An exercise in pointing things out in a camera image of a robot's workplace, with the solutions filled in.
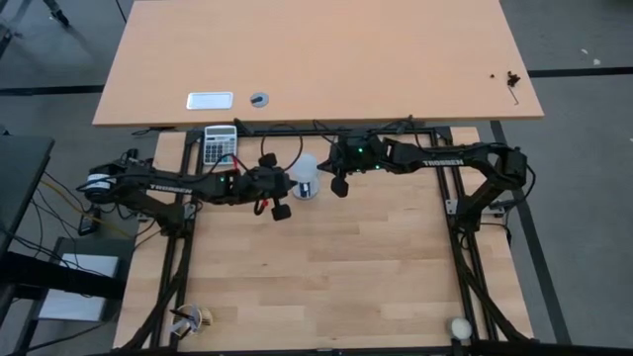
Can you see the light wooden desk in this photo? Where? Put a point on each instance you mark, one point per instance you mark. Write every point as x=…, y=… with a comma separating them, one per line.
x=321, y=59

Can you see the grey round desk grommet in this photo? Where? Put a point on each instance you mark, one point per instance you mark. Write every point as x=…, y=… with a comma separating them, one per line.
x=259, y=99

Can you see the black allen key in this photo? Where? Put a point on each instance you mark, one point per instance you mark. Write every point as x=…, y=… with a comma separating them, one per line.
x=513, y=79

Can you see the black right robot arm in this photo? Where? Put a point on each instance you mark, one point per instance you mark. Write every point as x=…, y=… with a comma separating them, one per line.
x=445, y=162

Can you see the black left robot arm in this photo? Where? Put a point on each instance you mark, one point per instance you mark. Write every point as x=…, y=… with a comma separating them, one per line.
x=168, y=187

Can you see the white ball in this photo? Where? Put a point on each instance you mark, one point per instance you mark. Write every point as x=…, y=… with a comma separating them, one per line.
x=461, y=329

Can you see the black marker pen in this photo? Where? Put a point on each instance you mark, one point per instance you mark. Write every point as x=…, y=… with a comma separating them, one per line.
x=182, y=314

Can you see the black side table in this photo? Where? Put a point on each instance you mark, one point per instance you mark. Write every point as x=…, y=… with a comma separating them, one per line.
x=22, y=178

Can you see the white box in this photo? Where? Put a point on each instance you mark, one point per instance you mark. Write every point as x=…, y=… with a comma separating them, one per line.
x=79, y=292

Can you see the white rectangular table plate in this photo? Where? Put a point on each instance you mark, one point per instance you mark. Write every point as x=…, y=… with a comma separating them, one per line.
x=209, y=101

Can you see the grey frame clamp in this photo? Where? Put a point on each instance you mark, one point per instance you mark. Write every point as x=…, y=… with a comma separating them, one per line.
x=243, y=126
x=404, y=124

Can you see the grey desk calculator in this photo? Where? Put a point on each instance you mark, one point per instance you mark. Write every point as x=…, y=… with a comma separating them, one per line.
x=220, y=148

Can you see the black aluminium table frame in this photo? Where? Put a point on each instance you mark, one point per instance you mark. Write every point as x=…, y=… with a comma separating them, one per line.
x=445, y=131

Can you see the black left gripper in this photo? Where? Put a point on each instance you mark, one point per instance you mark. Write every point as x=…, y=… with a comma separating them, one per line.
x=252, y=185

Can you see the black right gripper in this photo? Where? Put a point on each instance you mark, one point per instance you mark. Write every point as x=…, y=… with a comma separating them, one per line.
x=363, y=158

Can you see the white reflector lightbulb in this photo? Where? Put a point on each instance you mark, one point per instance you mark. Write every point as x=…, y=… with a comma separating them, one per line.
x=304, y=168

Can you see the black power adapter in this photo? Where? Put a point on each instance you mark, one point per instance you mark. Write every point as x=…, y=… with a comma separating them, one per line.
x=90, y=221

